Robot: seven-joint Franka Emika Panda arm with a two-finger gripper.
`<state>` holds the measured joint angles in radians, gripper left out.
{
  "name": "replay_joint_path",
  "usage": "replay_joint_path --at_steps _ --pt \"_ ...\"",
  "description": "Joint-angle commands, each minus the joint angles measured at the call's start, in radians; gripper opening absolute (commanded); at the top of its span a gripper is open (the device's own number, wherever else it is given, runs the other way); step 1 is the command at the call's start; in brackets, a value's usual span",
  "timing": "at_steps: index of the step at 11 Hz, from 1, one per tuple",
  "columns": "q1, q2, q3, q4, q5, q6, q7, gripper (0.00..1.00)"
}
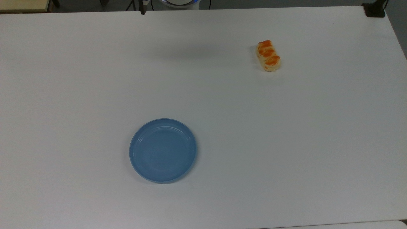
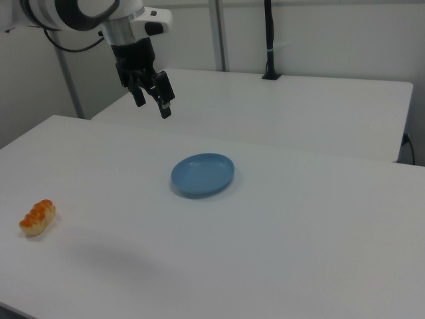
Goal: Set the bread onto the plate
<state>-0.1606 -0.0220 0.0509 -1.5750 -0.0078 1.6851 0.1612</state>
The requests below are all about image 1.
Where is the orange glazed bread loaf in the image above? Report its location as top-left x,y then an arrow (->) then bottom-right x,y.
256,40 -> 281,72

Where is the blue round plate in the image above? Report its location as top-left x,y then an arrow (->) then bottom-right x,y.
129,118 -> 198,184

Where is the light wooden desk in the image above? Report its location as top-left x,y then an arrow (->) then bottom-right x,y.
0,0 -> 52,13

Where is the black camera stand clamp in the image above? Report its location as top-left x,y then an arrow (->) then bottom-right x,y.
362,0 -> 389,18

